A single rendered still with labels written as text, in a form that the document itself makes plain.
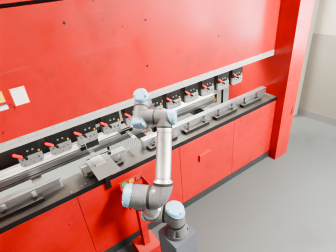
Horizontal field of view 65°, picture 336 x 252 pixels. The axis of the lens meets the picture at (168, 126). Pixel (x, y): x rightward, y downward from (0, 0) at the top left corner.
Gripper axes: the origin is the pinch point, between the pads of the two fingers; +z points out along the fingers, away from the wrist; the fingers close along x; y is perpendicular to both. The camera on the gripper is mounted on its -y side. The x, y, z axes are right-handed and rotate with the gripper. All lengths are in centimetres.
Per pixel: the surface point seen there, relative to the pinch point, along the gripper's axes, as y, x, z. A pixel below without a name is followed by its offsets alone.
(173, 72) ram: -31, 55, 37
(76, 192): -32, -67, 43
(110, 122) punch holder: -42, -11, 32
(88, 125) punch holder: -48, -24, 22
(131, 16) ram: -56, 50, -15
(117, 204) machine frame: -14, -59, 81
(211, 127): 7, 52, 98
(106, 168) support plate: -24, -40, 41
